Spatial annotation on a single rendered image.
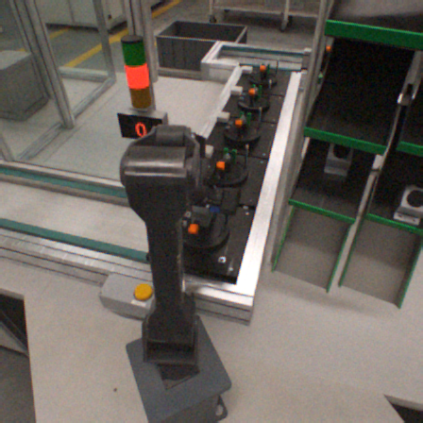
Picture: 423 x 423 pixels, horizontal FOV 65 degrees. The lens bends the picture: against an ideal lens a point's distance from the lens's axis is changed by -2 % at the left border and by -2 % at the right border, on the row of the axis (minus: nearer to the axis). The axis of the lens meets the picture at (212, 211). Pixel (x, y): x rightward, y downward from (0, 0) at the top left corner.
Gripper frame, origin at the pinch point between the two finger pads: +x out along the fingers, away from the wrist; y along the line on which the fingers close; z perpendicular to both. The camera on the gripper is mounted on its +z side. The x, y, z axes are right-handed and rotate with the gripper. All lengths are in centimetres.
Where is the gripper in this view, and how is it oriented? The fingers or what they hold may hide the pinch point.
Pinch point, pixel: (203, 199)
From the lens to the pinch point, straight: 84.0
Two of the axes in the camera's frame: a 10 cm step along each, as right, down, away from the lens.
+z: 2.2, -9.7, 1.4
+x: 1.6, 1.8, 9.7
